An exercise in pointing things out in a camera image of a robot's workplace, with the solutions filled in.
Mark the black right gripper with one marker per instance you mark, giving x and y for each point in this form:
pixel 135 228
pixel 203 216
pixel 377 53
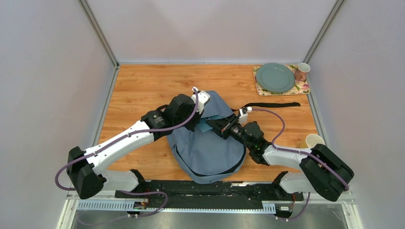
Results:
pixel 218 125

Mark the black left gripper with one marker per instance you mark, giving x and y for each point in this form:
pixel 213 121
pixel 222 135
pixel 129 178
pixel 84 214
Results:
pixel 197 119

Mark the blue-grey student backpack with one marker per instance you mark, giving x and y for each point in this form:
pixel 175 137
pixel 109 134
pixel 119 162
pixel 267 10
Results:
pixel 206 157

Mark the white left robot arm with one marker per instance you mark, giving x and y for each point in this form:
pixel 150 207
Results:
pixel 88 169

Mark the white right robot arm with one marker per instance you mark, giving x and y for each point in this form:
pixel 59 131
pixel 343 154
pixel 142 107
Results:
pixel 319 169

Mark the teal round plate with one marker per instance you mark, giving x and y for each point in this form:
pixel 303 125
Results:
pixel 276 78

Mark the floral placemat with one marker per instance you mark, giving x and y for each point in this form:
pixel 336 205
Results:
pixel 299 87

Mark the yellow mug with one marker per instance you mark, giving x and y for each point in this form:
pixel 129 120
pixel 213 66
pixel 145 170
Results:
pixel 311 141

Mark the pink mug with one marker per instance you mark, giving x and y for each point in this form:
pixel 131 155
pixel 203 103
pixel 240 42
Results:
pixel 301 71

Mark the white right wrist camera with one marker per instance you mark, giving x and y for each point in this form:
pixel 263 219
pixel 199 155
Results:
pixel 243 114

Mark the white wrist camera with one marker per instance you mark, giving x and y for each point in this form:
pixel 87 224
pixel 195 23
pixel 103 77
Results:
pixel 243 114
pixel 200 98

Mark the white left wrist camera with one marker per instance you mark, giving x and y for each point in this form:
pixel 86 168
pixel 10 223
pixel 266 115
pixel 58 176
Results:
pixel 200 98

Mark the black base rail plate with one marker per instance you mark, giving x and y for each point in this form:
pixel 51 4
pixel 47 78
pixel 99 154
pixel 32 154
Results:
pixel 218 195

